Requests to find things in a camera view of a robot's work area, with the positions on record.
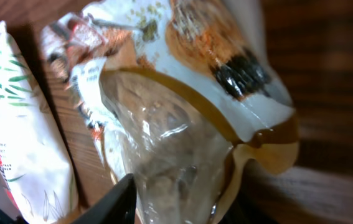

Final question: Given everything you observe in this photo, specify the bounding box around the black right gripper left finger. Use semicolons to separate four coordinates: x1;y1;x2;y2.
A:
72;174;137;224

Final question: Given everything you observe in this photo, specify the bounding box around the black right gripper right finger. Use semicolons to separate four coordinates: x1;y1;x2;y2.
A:
219;200;278;224

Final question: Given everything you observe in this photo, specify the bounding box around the brown white snack bag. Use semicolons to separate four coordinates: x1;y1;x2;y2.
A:
40;0;299;223

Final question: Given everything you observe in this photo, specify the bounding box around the white Pantene tube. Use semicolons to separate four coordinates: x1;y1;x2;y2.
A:
0;21;80;224

